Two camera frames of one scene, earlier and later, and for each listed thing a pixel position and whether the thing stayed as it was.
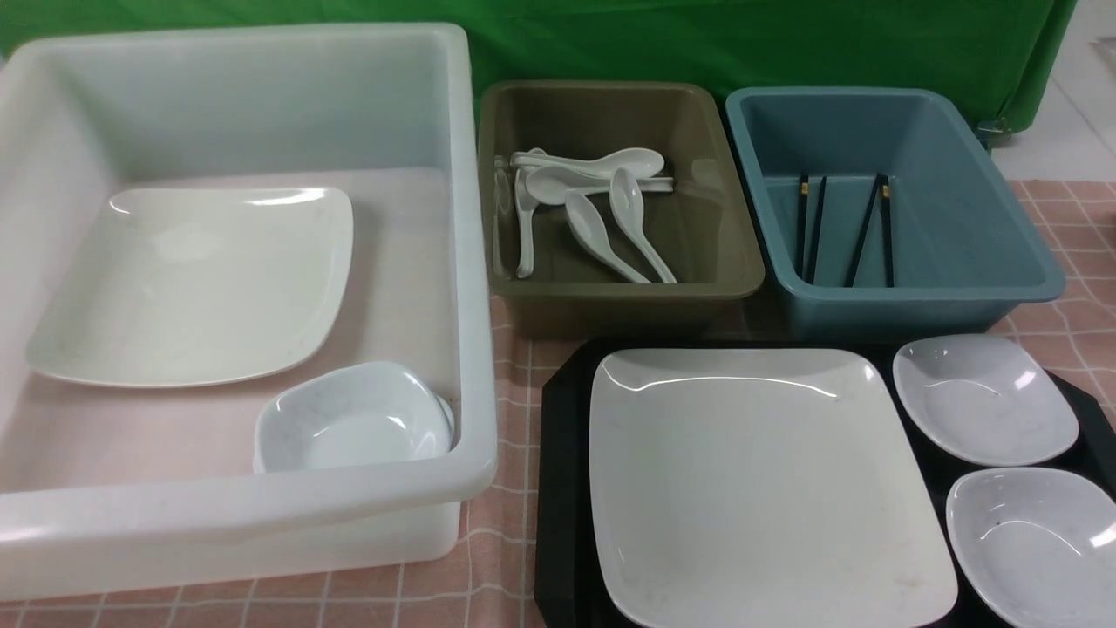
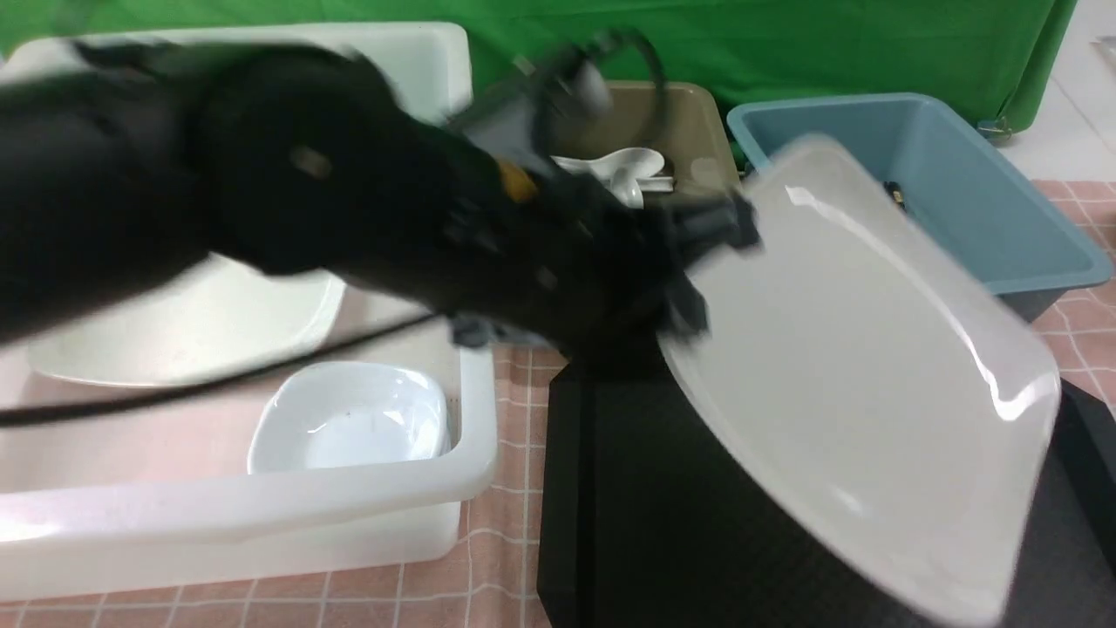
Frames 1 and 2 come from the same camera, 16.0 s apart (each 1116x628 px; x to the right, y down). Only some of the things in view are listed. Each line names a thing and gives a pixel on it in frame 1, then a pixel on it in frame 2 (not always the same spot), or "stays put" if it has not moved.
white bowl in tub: [350, 413] stays put
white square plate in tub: [190, 286] stays put
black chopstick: [882, 181] → [894, 189]
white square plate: [761, 488] → [867, 383]
